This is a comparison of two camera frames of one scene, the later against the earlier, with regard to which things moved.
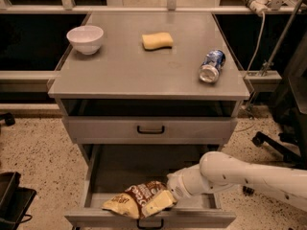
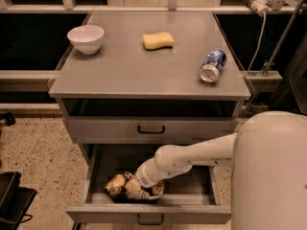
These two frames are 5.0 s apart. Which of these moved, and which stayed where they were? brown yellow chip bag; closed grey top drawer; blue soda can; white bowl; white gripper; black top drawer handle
Moved: brown yellow chip bag; white gripper
Stayed: blue soda can; black top drawer handle; closed grey top drawer; white bowl
